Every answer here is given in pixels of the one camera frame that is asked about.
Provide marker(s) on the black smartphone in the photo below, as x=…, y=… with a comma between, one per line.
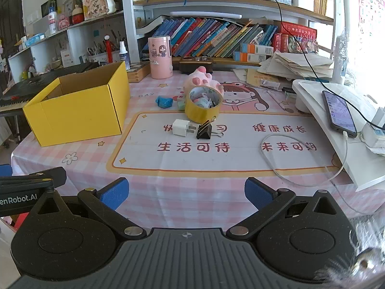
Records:
x=339, y=113

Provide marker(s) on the white bookshelf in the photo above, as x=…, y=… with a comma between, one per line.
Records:
x=210, y=3

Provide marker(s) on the green eraser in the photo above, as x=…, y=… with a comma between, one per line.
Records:
x=181, y=105

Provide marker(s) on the black electronic keyboard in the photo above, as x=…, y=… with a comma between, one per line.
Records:
x=30, y=84

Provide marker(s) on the white light bar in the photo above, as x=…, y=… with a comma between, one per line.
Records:
x=207, y=15

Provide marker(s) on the wooden chess box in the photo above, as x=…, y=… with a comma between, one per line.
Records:
x=138, y=73

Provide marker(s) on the orange white carton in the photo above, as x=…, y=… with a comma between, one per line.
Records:
x=248, y=56
x=258, y=48

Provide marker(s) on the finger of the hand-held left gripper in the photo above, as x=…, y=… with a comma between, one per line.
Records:
x=5, y=169
x=45, y=177

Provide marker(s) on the black picture frame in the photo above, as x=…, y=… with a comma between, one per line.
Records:
x=47, y=7

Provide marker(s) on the grey toy car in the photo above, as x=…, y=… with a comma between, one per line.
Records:
x=202, y=100

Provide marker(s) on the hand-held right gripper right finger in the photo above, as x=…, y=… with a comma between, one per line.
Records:
x=258, y=193

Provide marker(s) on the black binder clip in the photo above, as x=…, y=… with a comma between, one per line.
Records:
x=206, y=132

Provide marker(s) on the blue folded paper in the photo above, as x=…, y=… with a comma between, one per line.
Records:
x=164, y=101

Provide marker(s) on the blue tissue pack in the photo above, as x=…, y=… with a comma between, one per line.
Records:
x=35, y=40

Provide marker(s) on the alphabet wall poster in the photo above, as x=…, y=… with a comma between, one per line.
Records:
x=371, y=12

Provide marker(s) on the white pen holder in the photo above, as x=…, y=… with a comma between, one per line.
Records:
x=102, y=57

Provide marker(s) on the brown kraft envelope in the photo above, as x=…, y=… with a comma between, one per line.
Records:
x=264, y=78

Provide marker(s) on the white plastic stand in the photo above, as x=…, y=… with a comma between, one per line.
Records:
x=318, y=102

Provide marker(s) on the red round jar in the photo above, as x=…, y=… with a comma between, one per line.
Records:
x=77, y=16

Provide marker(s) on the white side shelf unit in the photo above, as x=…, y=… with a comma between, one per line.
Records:
x=75, y=37

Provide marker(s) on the white charger plug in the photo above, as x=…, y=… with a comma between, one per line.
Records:
x=180, y=127

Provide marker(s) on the pink cylindrical canister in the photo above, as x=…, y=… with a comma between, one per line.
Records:
x=161, y=63

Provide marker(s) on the stack of loose papers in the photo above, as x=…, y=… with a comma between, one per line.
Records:
x=300, y=63

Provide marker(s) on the row of slanted books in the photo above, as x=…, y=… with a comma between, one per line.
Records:
x=210, y=36

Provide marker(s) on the pink white cat ornament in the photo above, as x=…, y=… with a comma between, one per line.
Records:
x=97, y=4

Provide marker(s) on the yellow cardboard box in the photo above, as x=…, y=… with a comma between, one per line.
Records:
x=75, y=117

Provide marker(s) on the pink checkered cloth desktop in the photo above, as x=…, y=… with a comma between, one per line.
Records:
x=84, y=162

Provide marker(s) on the red boxed book set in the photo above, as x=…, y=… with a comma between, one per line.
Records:
x=296, y=33

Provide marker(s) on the red white small box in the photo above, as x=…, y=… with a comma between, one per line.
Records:
x=66, y=59

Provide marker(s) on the yellow tape roll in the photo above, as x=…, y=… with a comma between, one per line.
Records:
x=198, y=113

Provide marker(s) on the white lotion bottle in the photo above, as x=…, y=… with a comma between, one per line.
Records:
x=52, y=21

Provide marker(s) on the white spray bottle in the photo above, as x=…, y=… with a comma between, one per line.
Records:
x=124, y=57

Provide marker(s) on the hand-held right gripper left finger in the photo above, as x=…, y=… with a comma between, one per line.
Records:
x=115, y=193

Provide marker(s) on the printed cartoon desk mat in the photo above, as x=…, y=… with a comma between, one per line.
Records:
x=234, y=159

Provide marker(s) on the pink plush toy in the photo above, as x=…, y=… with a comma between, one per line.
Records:
x=198, y=78

